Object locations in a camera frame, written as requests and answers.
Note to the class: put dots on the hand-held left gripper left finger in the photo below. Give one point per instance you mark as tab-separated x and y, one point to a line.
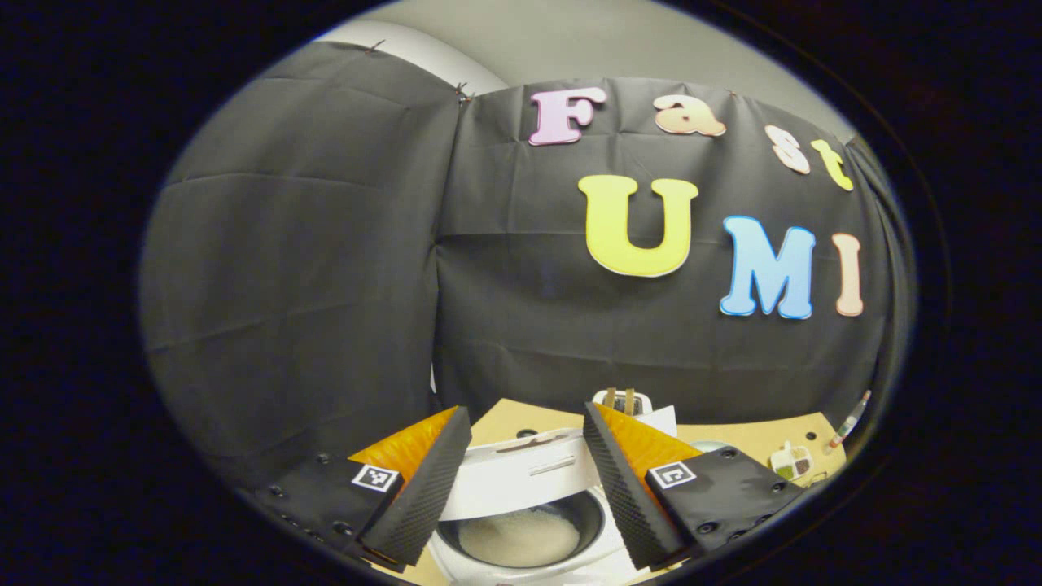
423	496

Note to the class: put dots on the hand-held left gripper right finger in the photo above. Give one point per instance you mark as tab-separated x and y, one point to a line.
627	496

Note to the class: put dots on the white rice cooker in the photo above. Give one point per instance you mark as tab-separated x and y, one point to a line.
521	480

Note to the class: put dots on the white rice heap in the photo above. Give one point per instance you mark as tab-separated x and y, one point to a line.
521	537

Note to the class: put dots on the white toaster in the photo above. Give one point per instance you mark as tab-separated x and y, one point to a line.
643	400

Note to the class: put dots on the white divided dish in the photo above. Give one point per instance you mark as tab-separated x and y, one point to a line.
785	468

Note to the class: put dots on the small red label bottle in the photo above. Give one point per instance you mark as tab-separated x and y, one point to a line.
847	422

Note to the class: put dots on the black backdrop cloth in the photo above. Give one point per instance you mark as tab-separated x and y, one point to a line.
326	285

